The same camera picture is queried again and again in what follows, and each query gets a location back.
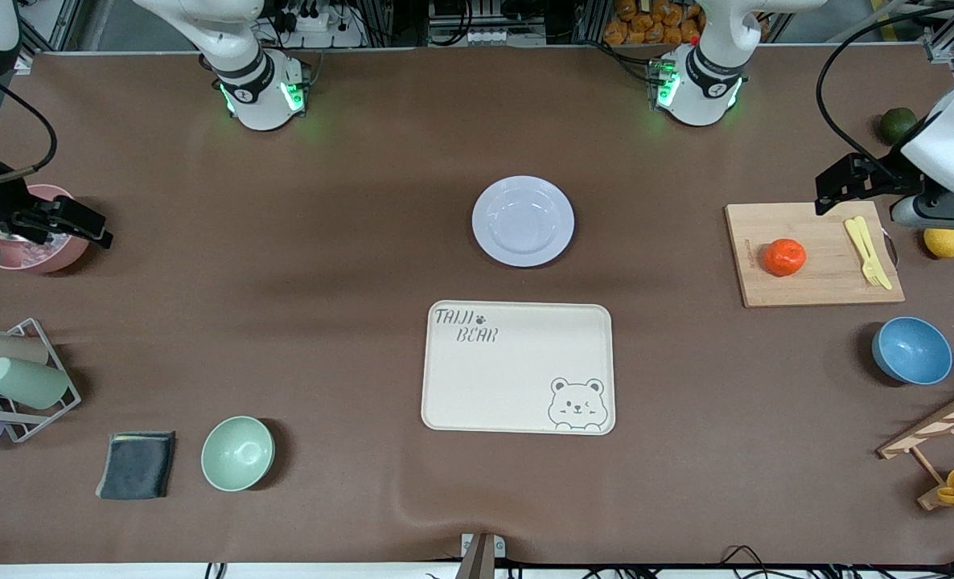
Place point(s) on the orange mandarin fruit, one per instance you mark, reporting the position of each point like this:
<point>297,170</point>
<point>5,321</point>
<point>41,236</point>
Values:
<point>784,257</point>

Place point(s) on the large yellow lemon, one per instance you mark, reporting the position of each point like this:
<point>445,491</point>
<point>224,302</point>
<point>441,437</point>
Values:
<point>944,244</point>

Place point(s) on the beige cup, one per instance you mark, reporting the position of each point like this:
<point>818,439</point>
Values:
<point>6,351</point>

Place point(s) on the blue bowl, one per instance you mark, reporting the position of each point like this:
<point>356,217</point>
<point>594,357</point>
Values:
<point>913,351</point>

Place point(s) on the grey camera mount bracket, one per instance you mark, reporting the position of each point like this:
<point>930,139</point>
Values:
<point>481,555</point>

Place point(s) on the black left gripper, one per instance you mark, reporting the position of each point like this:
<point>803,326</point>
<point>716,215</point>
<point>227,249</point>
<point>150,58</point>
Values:
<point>882,178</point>

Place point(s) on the cream bear print tray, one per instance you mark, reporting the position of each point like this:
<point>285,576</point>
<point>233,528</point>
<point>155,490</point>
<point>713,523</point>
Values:
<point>509,378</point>

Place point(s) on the dark green lime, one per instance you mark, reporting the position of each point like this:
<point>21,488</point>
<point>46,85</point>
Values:
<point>898,126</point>

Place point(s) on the large white power strip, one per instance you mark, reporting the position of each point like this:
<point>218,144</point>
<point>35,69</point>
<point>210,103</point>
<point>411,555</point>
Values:
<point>320,24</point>

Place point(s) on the dark grey folded cloth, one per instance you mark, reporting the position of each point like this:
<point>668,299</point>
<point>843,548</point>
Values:
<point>136,465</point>

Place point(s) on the mint green bowl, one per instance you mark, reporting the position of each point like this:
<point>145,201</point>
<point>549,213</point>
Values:
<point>237,453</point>

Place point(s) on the yellow plastic fork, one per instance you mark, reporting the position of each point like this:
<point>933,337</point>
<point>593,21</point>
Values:
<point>861,249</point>

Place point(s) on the wooden peg rack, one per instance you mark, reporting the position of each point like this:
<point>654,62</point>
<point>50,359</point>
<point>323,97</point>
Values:
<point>931,426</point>

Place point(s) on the mint green cup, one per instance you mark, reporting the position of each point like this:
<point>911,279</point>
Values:
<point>26,383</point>

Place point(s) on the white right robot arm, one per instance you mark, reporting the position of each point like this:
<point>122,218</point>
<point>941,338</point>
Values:
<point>256,80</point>

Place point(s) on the pink bowl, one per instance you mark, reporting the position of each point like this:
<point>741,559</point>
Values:
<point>43,259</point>

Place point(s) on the pale lilac round plate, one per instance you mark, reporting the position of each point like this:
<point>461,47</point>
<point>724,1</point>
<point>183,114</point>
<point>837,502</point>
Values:
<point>523,221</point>

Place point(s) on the small white power strip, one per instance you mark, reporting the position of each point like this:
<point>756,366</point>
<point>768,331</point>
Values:
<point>491,35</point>

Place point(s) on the yellow plastic knife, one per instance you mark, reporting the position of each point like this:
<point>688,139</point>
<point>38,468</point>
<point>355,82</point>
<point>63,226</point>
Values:
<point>873,251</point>

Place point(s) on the pile of orange fruits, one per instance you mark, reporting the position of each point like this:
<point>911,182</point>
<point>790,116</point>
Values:
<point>654,22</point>

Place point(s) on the bamboo cutting board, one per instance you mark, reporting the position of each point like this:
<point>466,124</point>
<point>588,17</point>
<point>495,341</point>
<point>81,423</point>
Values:
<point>823,265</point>

